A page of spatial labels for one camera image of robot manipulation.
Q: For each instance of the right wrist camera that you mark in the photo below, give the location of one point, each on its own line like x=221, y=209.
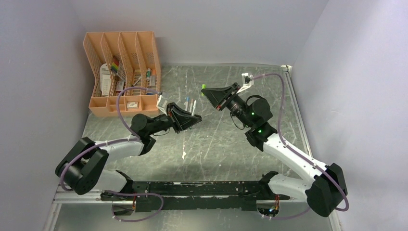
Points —
x=247, y=82

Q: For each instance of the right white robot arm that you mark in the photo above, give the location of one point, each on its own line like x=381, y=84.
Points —
x=322, y=186

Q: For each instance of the small white box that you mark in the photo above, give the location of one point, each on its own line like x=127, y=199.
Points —
x=132, y=105

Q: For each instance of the orange file organizer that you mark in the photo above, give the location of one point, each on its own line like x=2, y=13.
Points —
x=139, y=72

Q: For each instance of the white booklet in organizer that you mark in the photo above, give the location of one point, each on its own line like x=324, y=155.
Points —
x=105, y=80

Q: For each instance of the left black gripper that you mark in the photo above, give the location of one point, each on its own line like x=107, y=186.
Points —
x=175, y=114

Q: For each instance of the colored markers pack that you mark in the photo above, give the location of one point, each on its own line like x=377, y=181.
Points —
x=115, y=66

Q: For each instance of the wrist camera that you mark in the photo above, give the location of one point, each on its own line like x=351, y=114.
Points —
x=161, y=104
x=247, y=82

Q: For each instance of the white pen blue tip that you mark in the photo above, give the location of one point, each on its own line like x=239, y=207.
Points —
x=187, y=103

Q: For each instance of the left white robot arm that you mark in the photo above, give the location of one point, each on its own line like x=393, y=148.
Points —
x=83, y=168

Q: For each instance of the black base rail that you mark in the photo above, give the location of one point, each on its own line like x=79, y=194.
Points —
x=148, y=196

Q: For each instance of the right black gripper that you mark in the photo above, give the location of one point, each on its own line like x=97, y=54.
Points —
x=217, y=96

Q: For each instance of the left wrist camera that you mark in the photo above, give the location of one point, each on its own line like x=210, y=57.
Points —
x=161, y=104

